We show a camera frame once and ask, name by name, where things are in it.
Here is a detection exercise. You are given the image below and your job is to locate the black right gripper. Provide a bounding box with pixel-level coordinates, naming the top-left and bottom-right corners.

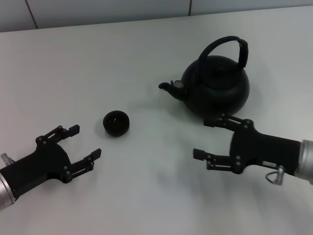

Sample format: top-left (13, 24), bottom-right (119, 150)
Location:
top-left (192, 113), bottom-right (302, 176)

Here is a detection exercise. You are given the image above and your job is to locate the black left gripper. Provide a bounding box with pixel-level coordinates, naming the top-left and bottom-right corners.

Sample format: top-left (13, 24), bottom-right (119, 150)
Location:
top-left (0, 124), bottom-right (102, 198)

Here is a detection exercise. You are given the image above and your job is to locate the black round teapot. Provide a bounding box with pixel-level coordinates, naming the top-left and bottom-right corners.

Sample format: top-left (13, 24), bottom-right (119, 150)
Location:
top-left (158, 35), bottom-right (251, 116)

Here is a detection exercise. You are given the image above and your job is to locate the small black teacup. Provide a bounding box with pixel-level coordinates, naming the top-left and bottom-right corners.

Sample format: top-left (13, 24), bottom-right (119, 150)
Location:
top-left (102, 110), bottom-right (131, 137)

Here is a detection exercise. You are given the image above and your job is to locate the left wrist metal cable connector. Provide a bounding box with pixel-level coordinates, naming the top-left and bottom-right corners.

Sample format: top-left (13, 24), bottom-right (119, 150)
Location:
top-left (0, 153), bottom-right (14, 165)

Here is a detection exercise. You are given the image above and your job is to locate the wrist metal cable connector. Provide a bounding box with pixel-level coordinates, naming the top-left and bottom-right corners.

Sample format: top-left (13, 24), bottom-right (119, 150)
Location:
top-left (266, 165), bottom-right (286, 186)
top-left (0, 153), bottom-right (14, 165)

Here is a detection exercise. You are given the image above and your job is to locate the right wrist metal cable connector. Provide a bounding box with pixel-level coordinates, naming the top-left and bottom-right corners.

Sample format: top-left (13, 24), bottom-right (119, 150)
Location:
top-left (266, 165), bottom-right (286, 186)

